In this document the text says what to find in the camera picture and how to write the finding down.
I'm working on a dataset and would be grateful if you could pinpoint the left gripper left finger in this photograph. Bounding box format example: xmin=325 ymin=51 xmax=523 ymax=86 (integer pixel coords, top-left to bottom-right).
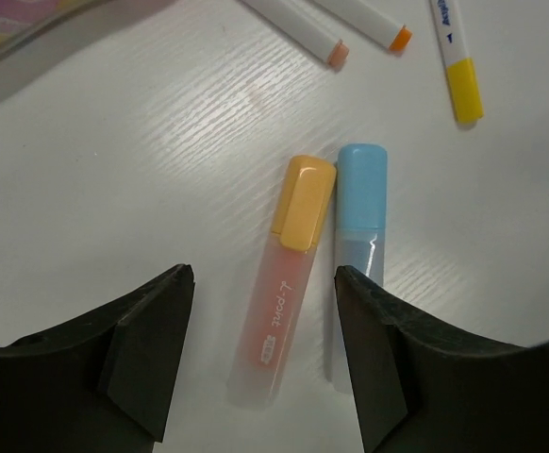
xmin=0 ymin=264 xmax=195 ymax=452

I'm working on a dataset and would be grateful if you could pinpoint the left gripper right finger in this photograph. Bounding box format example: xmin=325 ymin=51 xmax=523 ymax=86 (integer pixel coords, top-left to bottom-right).
xmin=335 ymin=266 xmax=549 ymax=452

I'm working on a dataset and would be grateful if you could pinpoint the orange pink glue stick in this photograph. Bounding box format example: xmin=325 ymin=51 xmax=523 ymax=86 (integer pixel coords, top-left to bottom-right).
xmin=228 ymin=155 xmax=337 ymax=409

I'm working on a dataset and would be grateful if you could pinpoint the yellow white pen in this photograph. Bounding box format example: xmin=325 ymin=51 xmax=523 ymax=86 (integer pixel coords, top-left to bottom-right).
xmin=429 ymin=0 xmax=484 ymax=125

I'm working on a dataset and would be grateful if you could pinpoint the pink capped tube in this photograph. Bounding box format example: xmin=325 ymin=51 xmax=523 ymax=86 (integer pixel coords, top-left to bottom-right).
xmin=0 ymin=1 xmax=172 ymax=103

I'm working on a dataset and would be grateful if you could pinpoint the orange tipped white pen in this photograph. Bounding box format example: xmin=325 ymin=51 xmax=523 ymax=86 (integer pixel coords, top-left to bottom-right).
xmin=314 ymin=0 xmax=412 ymax=54

